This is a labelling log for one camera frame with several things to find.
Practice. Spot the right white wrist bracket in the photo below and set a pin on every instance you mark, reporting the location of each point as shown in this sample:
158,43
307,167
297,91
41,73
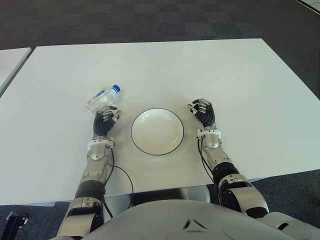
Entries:
212,131

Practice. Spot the clear blue-capped water bottle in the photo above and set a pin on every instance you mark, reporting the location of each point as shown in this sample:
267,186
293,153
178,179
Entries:
102,97

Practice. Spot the left silver black robot arm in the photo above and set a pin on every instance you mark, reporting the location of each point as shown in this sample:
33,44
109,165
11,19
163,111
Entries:
96,153

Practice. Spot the right silver black robot arm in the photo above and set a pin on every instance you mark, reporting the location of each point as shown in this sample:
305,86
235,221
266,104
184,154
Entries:
212,143

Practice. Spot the left white wrist bracket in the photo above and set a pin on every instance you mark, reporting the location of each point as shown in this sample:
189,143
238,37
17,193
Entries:
96,143

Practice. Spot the grey robot torso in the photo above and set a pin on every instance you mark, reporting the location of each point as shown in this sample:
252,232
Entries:
175,221

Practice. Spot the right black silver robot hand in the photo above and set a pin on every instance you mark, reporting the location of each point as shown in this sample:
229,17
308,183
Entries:
206,116

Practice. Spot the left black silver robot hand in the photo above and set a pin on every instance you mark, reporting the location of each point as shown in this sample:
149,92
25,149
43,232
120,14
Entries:
102,125

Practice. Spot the black wheeled stand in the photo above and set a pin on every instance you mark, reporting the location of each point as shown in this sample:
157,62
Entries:
13,222

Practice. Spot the white black-rimmed plate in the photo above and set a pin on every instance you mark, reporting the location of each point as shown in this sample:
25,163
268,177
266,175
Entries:
157,132

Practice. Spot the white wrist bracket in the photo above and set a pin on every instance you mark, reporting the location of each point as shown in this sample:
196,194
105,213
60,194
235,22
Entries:
212,131
96,143

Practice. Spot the neighbouring white table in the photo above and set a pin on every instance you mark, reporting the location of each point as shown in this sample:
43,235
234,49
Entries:
10,62

